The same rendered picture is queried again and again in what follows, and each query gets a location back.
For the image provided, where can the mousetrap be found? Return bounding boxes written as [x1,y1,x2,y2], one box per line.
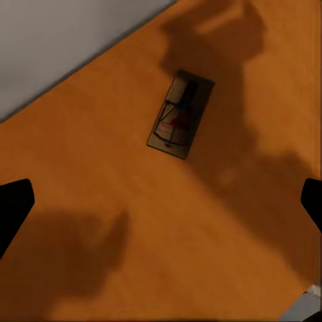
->
[147,69,214,159]

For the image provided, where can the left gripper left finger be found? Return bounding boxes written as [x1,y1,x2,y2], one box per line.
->
[0,178,35,260]

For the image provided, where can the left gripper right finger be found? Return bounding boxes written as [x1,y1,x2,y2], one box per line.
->
[301,178,322,232]

